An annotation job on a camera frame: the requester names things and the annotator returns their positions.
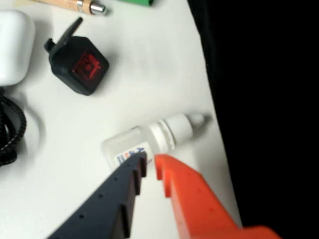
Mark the clear dropper bottle white cap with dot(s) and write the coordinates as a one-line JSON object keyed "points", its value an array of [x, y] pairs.
{"points": [[154, 135]]}

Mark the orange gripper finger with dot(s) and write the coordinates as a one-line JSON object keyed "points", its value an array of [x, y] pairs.
{"points": [[197, 206]]}

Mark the black fabric bag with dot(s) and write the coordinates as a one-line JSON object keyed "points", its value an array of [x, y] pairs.
{"points": [[269, 99]]}

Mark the wooden ballpoint pen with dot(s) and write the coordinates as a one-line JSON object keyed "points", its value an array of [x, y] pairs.
{"points": [[72, 4]]}

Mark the white earbuds case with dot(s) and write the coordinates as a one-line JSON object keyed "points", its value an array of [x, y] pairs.
{"points": [[15, 44]]}

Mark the black bike light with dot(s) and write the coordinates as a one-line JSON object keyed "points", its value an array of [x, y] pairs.
{"points": [[79, 64]]}

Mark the navy gripper finger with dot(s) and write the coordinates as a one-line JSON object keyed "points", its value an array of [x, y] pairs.
{"points": [[107, 206]]}

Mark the green black marker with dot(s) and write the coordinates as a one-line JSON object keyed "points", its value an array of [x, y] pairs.
{"points": [[135, 2]]}

